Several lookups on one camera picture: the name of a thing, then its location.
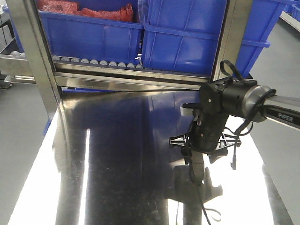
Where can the dark brake pad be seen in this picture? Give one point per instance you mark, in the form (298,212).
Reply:
(197,167)

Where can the large blue crate right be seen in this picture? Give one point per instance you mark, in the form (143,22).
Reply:
(182,35)

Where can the large blue crate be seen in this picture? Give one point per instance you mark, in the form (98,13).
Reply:
(94,38)
(182,35)

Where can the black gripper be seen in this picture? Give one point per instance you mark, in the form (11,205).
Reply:
(218,100)

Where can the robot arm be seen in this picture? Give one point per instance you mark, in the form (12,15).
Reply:
(258,103)

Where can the stainless steel roller rack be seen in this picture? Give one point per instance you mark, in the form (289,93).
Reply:
(51,75)

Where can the large blue crate left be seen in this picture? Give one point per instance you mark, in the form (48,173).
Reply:
(94,38)

